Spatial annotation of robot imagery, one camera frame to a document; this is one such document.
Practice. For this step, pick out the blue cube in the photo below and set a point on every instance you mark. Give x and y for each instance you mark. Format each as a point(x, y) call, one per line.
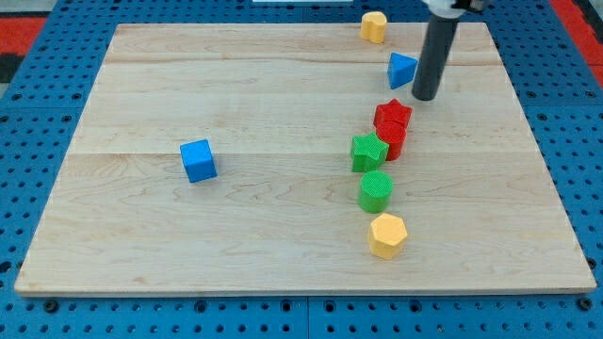
point(198, 160)

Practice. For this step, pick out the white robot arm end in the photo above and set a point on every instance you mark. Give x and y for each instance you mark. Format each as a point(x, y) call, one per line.
point(454, 9)

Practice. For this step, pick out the blue triangle block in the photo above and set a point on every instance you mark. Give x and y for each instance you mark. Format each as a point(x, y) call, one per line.
point(401, 70)

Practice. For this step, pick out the wooden board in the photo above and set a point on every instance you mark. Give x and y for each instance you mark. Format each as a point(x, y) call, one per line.
point(279, 105)

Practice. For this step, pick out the green star block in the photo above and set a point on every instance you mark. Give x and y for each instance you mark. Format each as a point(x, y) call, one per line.
point(367, 152)

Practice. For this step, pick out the green cylinder block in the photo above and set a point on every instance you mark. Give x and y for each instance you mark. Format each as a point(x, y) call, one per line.
point(375, 191)

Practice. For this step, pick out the red cylinder block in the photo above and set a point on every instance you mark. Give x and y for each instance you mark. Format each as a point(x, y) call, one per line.
point(393, 133)

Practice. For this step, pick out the yellow hexagon block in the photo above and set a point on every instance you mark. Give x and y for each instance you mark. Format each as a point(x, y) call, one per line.
point(386, 236)

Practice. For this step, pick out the red star block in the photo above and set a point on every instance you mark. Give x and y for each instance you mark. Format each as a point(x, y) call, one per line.
point(392, 111)

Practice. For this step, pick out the yellow heart block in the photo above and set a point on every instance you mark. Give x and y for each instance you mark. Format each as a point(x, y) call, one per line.
point(373, 26)

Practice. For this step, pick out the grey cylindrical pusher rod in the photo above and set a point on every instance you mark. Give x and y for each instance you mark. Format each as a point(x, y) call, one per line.
point(437, 42)

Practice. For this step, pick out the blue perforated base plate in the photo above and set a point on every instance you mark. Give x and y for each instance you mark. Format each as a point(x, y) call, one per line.
point(40, 108)

